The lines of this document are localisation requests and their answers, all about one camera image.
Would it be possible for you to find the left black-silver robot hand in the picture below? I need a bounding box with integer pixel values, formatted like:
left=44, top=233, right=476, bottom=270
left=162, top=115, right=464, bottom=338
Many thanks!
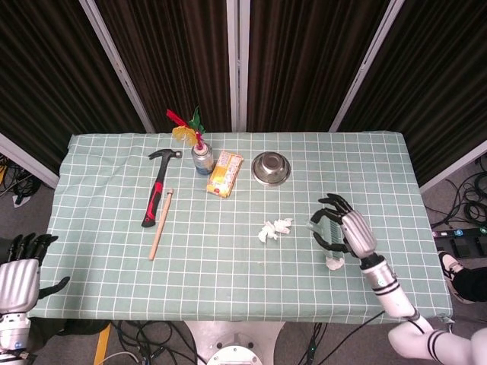
left=0, top=233, right=72, bottom=315

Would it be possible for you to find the right black-silver robot hand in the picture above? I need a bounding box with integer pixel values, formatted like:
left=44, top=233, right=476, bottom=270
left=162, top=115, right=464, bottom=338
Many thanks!
left=310, top=193, right=378, bottom=259

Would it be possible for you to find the green hand brush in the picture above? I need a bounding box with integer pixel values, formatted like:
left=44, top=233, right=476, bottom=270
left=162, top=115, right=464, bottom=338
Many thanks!
left=306, top=215, right=349, bottom=257

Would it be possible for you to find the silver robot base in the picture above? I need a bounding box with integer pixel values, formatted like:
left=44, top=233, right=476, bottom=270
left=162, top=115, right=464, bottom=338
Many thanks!
left=182, top=321, right=286, bottom=365

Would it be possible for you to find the white black sneaker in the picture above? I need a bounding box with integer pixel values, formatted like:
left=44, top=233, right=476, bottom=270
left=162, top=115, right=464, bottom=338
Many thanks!
left=437, top=250, right=466, bottom=302

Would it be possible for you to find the black power strip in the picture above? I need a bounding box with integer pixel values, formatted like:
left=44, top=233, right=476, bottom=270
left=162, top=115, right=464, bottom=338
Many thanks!
left=431, top=227, right=487, bottom=240

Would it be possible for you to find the yellow floor tape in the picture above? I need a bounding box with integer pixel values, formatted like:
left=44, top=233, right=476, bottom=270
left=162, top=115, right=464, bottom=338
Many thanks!
left=94, top=322, right=112, bottom=365

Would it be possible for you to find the stainless steel bowl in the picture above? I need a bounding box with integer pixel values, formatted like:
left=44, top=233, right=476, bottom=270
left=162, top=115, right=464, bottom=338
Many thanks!
left=250, top=151, right=292, bottom=187

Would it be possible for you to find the black floor pedal box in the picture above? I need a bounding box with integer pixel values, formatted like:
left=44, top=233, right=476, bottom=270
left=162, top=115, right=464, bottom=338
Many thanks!
left=437, top=236, right=487, bottom=260

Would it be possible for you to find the black trouser leg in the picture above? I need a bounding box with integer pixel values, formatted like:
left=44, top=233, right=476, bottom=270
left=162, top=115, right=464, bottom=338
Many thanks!
left=452, top=265, right=487, bottom=305

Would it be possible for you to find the green checked tablecloth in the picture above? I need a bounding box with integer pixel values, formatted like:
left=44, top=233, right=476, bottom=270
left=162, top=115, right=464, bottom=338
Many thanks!
left=28, top=131, right=454, bottom=325

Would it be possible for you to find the yellow snack package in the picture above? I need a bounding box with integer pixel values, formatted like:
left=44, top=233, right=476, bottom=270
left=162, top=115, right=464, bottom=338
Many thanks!
left=206, top=150, right=244, bottom=198

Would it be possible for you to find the wooden stick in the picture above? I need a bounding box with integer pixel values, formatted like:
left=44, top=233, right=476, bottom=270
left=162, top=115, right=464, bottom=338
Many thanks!
left=148, top=189, right=174, bottom=262

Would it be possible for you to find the black red claw hammer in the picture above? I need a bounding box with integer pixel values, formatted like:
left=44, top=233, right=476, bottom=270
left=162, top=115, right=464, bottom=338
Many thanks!
left=141, top=148, right=183, bottom=228

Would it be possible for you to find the metal can vase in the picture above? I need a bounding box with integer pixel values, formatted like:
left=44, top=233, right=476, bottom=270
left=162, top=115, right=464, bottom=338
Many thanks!
left=191, top=143, right=215, bottom=176

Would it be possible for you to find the red yellow paper flower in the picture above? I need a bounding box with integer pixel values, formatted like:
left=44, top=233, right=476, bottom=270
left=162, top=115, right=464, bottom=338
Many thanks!
left=166, top=106, right=207, bottom=151

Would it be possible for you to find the black floor cable bundle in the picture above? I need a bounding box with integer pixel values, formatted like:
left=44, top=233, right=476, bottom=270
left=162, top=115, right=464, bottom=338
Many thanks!
left=296, top=322, right=329, bottom=365
left=424, top=154, right=487, bottom=229
left=110, top=320, right=199, bottom=365
left=0, top=154, right=43, bottom=206

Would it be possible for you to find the white partition frame post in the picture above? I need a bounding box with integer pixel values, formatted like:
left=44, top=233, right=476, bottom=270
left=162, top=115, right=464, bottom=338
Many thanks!
left=419, top=140, right=487, bottom=194
left=329, top=0, right=405, bottom=133
left=0, top=132, right=60, bottom=189
left=78, top=0, right=155, bottom=134
left=226, top=0, right=250, bottom=133

